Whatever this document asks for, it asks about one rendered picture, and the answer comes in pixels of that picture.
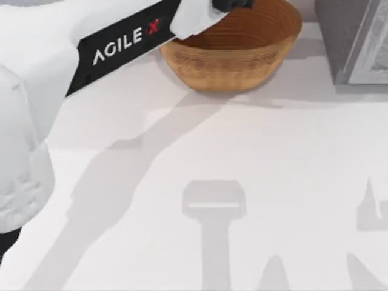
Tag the brown wooden basket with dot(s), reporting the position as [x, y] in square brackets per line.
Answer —
[230, 65]

